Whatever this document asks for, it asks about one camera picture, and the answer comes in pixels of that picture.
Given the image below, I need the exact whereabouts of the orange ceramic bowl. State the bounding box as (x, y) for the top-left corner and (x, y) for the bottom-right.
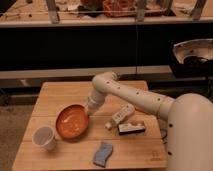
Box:
(55, 104), (89, 139)

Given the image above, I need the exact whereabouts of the clear plastic bottle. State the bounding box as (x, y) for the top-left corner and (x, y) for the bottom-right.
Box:
(105, 104), (135, 130)

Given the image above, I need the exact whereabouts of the black rectangular box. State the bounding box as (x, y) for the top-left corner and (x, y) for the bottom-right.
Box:
(118, 121), (146, 135)

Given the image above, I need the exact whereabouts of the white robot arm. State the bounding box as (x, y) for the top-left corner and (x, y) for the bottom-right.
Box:
(87, 72), (213, 171)

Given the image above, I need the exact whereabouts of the wooden folding table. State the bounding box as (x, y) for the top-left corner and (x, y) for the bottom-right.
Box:
(13, 82), (166, 171)

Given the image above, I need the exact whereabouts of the orange carrot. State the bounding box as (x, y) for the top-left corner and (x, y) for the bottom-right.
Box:
(135, 107), (149, 115)

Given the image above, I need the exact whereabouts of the blue sponge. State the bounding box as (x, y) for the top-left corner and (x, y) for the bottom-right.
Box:
(93, 142), (113, 167)

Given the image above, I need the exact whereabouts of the orange crate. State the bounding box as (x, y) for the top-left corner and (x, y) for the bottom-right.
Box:
(102, 0), (136, 17)

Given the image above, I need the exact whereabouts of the black cable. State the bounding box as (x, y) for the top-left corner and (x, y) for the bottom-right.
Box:
(160, 128), (169, 141)

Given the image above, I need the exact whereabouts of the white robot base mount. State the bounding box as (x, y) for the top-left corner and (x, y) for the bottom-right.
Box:
(173, 38), (213, 64)

